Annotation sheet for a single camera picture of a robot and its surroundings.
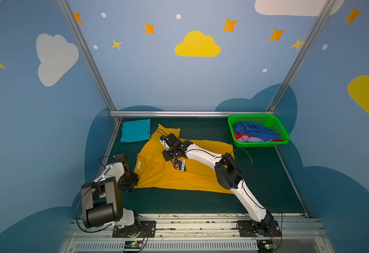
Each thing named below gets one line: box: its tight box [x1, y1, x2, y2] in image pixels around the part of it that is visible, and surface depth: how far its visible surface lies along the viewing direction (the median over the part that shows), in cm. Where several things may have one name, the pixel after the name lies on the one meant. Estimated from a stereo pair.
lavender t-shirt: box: [237, 135, 272, 142], surface depth 102 cm
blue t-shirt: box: [232, 121, 281, 142], surface depth 106 cm
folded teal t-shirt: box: [120, 118, 151, 143], surface depth 116 cm
